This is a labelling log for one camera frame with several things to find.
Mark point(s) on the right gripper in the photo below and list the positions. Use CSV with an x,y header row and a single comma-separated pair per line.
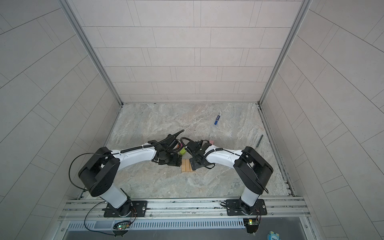
x,y
194,165

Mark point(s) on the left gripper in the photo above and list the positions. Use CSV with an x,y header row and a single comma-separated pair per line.
x,y
175,162

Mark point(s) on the lime green rectangular block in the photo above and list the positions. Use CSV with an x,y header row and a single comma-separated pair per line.
x,y
182,151

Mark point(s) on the natural wood block 29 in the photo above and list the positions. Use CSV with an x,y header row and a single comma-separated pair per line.
x,y
186,166

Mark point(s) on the natural wood block 31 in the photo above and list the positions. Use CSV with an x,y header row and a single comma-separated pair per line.
x,y
183,166

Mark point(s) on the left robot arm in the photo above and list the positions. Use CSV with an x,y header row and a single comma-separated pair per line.
x,y
99,173

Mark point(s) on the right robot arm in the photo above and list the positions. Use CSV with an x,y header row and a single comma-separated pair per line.
x,y
254,171

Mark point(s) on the blue marker pen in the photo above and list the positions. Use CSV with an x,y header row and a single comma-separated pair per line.
x,y
217,118

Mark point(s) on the dark grey pen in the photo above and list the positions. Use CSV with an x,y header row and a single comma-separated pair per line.
x,y
259,141

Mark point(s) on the left circuit board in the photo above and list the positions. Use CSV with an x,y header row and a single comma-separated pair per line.
x,y
122,226

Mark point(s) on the circuit board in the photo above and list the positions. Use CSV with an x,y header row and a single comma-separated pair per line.
x,y
122,226
251,225

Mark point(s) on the right circuit board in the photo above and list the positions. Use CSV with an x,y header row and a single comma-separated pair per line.
x,y
251,225

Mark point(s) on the light blue object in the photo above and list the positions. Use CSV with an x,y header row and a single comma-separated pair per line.
x,y
273,236

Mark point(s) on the aluminium mounting rail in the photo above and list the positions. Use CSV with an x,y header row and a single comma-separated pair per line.
x,y
195,208

